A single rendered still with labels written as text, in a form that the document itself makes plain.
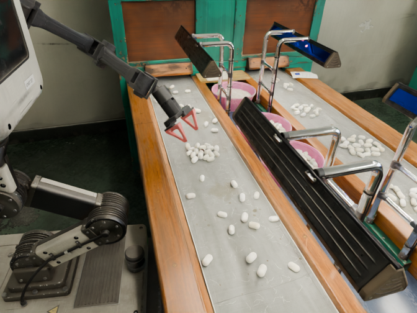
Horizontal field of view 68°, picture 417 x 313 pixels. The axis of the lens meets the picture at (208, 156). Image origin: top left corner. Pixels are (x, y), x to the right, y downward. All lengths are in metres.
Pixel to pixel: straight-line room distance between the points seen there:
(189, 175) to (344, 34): 2.71
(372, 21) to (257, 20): 1.83
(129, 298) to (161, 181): 0.42
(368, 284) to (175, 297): 0.47
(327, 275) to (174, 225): 0.46
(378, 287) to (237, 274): 0.45
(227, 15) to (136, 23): 0.55
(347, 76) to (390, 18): 0.67
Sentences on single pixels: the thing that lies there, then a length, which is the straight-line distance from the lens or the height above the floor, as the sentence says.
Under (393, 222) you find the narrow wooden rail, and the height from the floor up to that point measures 0.76.
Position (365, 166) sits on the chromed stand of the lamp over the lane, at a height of 1.12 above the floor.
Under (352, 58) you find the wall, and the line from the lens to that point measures 3.79.
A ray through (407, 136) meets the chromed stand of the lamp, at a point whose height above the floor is 1.06.
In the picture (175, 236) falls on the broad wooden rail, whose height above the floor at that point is 0.76.
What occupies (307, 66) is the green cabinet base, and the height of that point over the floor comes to 0.76.
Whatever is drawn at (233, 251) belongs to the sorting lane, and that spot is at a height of 0.74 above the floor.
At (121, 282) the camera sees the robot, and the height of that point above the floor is 0.47.
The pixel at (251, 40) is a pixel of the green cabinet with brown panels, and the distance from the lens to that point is 2.19.
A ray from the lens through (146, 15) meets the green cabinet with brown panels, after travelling 1.99.
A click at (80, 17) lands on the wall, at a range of 2.74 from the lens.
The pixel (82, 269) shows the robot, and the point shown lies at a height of 0.47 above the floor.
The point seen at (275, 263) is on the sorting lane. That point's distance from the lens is 0.96.
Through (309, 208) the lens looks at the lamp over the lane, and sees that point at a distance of 0.65.
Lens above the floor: 1.49
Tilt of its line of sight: 35 degrees down
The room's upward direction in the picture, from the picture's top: 2 degrees clockwise
